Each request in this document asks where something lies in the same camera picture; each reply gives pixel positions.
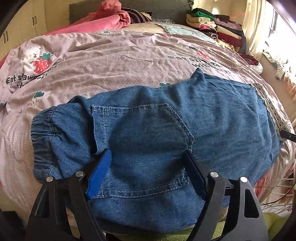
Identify grey upholstered headboard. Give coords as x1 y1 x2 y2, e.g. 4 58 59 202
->
69 0 193 25

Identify cream wardrobe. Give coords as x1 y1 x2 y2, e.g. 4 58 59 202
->
1 0 47 58

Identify striped purple pillow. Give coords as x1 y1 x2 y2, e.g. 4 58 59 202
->
121 6 152 24

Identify light blue patterned cloth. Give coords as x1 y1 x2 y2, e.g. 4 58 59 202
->
157 24 210 41

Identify cream window curtain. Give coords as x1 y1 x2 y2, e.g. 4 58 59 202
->
242 0 274 60

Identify lilac strawberry print duvet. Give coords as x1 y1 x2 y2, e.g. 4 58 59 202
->
1 24 294 211

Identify blue denim pants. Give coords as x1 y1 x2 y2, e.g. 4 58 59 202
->
31 69 281 234

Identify pile of folded clothes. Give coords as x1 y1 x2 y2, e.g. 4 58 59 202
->
186 8 247 54

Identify white wire rack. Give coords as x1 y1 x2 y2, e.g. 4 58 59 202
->
261 171 295 217

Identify pink blanket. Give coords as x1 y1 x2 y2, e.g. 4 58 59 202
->
0 0 132 68

